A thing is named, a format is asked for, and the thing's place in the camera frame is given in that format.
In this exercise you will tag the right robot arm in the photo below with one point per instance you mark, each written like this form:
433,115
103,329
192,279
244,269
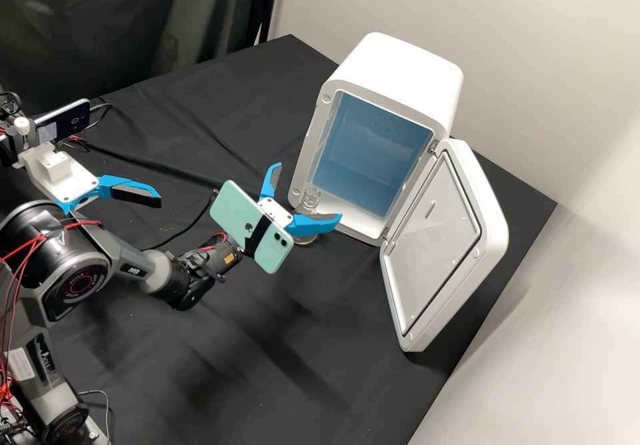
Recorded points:
75,260

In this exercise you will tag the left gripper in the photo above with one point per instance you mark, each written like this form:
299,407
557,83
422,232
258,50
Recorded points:
60,180

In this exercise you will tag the incubator door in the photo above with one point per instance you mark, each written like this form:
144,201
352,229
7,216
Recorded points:
480,205

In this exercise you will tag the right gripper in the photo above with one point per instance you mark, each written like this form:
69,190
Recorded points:
274,210

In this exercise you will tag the right wrist camera phone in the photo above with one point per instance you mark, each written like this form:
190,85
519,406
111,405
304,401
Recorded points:
235,210

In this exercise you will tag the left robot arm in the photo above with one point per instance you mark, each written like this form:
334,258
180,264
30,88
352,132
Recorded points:
7,152

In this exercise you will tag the wrist camera phone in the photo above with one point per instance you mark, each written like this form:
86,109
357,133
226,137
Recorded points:
235,210
67,117

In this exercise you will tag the left wrist camera phone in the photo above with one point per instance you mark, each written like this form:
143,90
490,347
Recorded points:
67,117

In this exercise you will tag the white incubator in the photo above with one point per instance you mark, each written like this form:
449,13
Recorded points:
400,74

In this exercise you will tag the clear flask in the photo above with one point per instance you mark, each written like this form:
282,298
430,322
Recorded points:
313,199

